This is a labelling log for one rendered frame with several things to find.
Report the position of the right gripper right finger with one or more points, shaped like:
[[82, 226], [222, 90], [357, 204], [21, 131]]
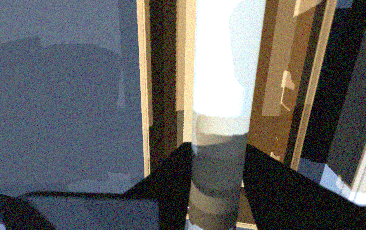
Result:
[[280, 198]]

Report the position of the long narrow brown open cardboard box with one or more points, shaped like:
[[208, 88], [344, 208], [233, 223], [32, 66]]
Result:
[[293, 42]]

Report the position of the white fluorescent tube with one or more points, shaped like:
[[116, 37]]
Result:
[[227, 43]]

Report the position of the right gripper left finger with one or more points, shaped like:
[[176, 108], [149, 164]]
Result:
[[164, 207]]

